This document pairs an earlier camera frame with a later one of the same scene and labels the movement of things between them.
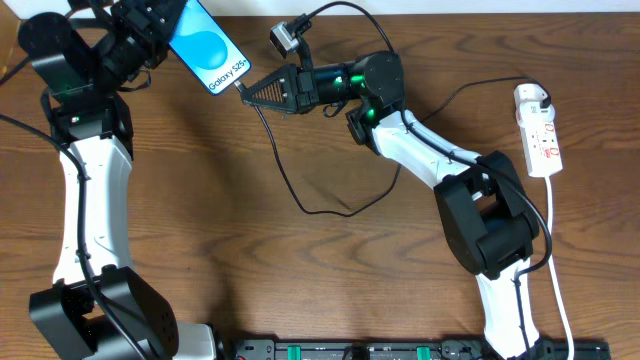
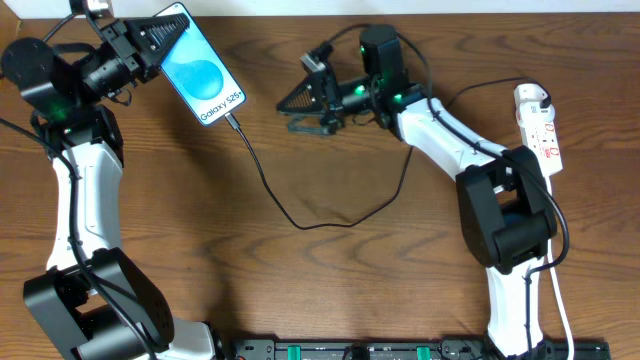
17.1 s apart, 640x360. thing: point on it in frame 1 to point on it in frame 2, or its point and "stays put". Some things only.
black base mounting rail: [405, 349] stays put
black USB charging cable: [396, 163] to [396, 202]
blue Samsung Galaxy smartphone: [207, 50] to [193, 67]
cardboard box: [11, 54] stays put
